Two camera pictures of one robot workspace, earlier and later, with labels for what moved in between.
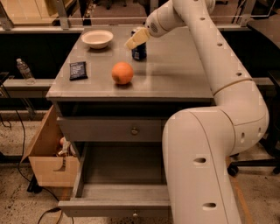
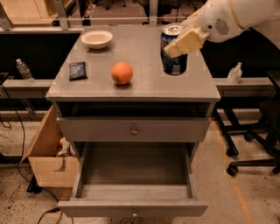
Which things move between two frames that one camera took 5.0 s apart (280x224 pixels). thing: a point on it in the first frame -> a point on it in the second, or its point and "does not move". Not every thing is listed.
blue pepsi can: [138, 52] -> [172, 66]
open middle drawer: [120, 179] does not move
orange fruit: [122, 73] does not move
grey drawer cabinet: [115, 107] does not move
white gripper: [154, 25] -> [219, 21]
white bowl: [97, 38] does not move
